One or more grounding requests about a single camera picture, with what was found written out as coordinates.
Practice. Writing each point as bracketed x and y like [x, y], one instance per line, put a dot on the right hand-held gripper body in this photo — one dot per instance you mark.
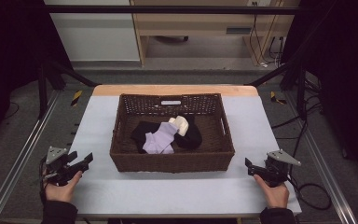
[278, 169]

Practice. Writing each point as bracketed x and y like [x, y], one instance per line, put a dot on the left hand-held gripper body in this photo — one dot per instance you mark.
[57, 169]

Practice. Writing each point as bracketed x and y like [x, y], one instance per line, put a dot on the person's left hand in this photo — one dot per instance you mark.
[60, 191]

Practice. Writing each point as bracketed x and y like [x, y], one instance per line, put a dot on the person's right hand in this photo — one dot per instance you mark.
[275, 194]

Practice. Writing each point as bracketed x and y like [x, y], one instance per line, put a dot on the brown wicker basket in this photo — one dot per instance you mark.
[213, 146]

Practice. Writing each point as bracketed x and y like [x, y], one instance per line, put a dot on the yellow black tape strip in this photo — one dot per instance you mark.
[76, 98]
[274, 98]

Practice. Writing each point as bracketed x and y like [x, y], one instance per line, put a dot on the black sock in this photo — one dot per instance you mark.
[141, 132]
[192, 133]

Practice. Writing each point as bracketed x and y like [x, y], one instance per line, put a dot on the light purple sock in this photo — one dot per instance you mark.
[160, 140]

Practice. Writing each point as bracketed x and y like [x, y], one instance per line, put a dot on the cream sock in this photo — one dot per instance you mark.
[182, 124]

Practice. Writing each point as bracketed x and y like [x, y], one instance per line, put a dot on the pale grey table mat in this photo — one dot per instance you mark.
[167, 193]

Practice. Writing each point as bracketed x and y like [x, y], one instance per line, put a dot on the wooden table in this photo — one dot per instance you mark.
[174, 90]

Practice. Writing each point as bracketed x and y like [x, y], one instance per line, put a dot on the white cabinet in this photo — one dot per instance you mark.
[93, 37]

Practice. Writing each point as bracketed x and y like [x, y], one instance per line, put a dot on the dark curtain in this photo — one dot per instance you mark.
[338, 62]
[12, 46]

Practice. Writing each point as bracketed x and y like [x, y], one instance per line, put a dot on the metal floor rail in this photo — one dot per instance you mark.
[18, 168]
[323, 165]

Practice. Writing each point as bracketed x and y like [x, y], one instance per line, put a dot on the black frame strut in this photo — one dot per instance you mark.
[74, 76]
[270, 76]

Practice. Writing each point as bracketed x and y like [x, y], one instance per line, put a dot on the black horizontal frame bar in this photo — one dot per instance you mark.
[167, 9]

